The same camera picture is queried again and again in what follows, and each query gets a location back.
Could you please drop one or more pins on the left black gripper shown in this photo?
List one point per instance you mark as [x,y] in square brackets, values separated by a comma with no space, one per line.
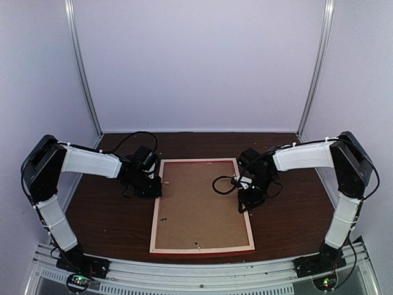
[156,192]

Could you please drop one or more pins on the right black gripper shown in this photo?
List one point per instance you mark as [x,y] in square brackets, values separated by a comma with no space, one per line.
[250,201]

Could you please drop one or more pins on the wooden picture frame red edge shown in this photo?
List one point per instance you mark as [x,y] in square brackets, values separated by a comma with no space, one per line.
[153,233]

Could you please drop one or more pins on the brown backing board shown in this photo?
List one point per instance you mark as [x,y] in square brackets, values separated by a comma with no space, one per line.
[199,206]

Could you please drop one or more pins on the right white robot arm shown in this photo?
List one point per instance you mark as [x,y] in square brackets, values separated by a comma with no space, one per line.
[344,154]

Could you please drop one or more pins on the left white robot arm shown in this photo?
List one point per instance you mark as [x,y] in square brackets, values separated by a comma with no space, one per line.
[42,171]

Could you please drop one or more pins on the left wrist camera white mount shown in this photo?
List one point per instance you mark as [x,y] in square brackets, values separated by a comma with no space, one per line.
[151,171]

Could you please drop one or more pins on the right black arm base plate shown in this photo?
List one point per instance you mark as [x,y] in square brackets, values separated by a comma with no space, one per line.
[316,264]

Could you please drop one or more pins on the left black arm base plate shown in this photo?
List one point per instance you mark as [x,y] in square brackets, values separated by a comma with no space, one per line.
[87,266]

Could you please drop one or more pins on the aluminium front rail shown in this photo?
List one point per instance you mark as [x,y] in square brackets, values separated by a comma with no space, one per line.
[269,277]

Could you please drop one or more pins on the left aluminium corner post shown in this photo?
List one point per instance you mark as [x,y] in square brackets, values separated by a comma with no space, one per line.
[82,74]

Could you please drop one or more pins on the aluminium corner post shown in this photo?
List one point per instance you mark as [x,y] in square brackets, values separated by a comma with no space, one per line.
[324,38]
[82,74]

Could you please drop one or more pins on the right aluminium corner post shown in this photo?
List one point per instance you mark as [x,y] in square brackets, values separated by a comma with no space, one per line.
[324,38]

